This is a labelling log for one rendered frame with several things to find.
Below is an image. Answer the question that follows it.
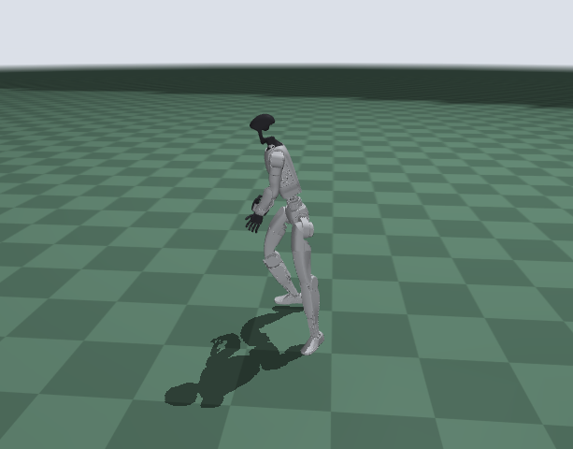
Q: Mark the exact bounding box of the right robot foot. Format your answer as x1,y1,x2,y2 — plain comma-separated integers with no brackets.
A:
274,293,303,304

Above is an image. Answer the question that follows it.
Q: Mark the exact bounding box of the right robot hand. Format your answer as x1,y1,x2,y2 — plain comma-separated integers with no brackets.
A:
245,213,266,233

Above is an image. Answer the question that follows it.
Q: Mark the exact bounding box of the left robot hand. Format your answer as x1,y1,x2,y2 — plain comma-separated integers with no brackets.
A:
251,196,262,211

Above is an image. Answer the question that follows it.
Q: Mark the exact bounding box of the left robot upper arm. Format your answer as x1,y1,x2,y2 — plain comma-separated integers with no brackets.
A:
266,152,285,199

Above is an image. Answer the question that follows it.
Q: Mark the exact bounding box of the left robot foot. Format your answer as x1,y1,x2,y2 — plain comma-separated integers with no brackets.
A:
301,331,324,355

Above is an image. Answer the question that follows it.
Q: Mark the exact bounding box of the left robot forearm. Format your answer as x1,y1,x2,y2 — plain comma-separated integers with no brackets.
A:
252,188,273,216

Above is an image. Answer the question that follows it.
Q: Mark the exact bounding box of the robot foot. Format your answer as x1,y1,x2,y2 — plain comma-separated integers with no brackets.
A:
301,331,324,355
274,293,303,304

